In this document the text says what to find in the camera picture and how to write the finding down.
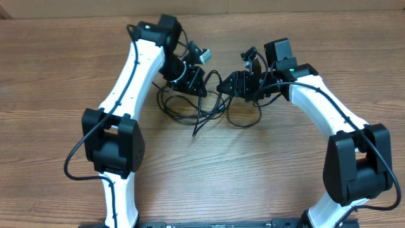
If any black USB cable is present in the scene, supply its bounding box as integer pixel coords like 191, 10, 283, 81
226, 93, 284, 129
151, 69, 235, 137

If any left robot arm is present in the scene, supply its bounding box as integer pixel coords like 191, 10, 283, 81
82, 15, 211, 227

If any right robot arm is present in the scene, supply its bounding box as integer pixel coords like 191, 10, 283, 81
217, 38, 399, 227

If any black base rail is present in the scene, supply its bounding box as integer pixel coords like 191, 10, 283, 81
78, 217, 360, 228

